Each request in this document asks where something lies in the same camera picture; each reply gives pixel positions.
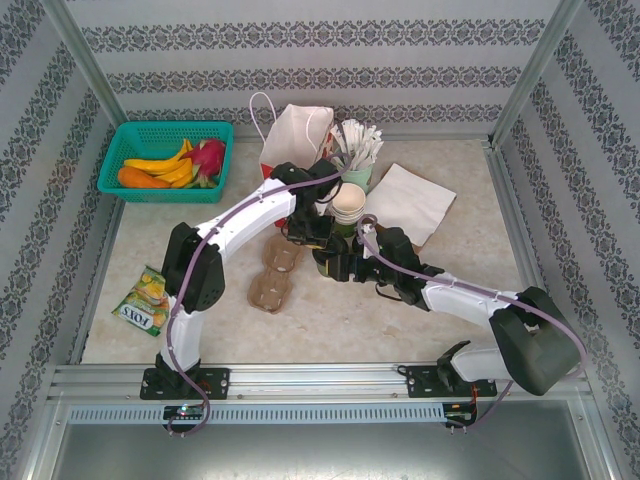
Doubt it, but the black plastic cup lid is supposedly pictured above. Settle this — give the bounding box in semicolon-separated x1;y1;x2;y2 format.
312;245;346;266

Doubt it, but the brown cardboard cup carrier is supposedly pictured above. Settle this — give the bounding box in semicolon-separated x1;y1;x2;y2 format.
248;234;306;315

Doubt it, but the red printed paper gift bag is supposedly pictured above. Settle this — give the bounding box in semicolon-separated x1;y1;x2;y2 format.
248;91;335;230

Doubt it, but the stack of green paper cups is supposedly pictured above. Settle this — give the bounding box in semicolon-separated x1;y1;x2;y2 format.
330;183;368;237

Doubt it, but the mint green holder cup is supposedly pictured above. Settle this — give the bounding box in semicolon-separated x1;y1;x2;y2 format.
341;162;375;195

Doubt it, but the white paper stirrer bundle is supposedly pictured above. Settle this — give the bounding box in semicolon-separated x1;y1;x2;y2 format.
329;118;385;171

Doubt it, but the pink dragon fruit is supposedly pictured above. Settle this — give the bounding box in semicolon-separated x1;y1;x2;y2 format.
179;138;227;189

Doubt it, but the yellow banana bunch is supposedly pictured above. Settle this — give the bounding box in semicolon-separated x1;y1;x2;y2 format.
123;138;196;189

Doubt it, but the green yellow snack packet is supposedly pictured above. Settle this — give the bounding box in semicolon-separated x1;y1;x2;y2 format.
112;264;170;339

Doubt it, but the orange carrot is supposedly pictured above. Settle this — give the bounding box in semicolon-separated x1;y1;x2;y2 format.
117;166;171;190

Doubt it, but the teal plastic basket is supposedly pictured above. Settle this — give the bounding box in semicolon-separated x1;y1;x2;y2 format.
96;121;235;205

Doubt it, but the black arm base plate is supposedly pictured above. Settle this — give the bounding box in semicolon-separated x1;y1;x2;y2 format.
139;367;231;401
405;364;499;400

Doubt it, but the aluminium side rail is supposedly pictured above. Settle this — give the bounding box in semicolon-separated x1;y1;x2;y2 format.
483;139;571;361
68;199;126;362

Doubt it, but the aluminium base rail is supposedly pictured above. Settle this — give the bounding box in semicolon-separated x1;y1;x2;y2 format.
49;362;586;401

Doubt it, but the aluminium back rail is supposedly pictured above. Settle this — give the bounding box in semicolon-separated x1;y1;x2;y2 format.
230;130;495;147

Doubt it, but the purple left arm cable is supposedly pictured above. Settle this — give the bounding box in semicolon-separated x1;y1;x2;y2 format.
166;152;354;437

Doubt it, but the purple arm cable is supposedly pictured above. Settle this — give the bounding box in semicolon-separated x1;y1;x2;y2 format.
166;152;354;437
357;213;589;435

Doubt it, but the slotted grey cable duct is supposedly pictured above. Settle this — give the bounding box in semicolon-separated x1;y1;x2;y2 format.
67;402;447;426

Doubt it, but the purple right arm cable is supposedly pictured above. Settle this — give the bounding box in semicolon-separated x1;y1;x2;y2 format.
357;213;589;435

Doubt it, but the aluminium frame post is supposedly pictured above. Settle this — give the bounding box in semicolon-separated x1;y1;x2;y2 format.
488;0;585;147
39;0;129;131

